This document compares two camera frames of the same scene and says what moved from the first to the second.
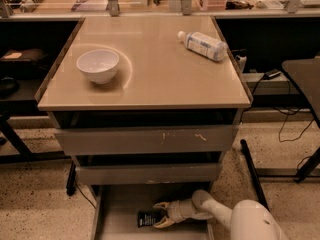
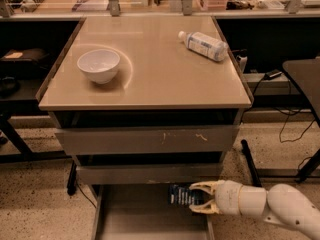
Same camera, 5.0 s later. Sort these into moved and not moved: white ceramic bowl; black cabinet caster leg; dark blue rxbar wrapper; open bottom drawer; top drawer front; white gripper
Moved: white gripper; dark blue rxbar wrapper
Not moved: top drawer front; open bottom drawer; white ceramic bowl; black cabinet caster leg
